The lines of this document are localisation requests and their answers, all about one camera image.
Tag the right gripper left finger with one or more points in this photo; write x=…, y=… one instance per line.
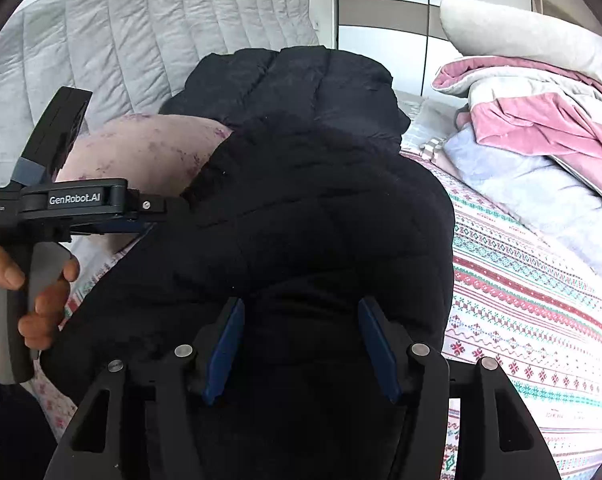
x=134, y=421

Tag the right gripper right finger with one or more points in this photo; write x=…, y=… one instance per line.
x=449, y=410

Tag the black quilted coat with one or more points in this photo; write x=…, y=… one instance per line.
x=300, y=223

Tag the patterned knit bedspread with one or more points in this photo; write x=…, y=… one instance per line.
x=514, y=300

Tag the pink floral pillow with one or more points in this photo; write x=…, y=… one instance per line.
x=156, y=154

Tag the grey quilted headboard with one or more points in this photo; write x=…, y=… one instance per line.
x=131, y=55

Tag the light blue garment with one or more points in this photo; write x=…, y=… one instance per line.
x=538, y=192

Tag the pink white striped quilt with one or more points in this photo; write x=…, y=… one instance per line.
x=531, y=108

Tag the dark puffer jacket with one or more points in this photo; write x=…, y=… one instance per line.
x=331, y=88

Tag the cream pillow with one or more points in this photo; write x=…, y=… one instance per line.
x=480, y=28

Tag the white wardrobe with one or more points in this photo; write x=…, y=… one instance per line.
x=406, y=36

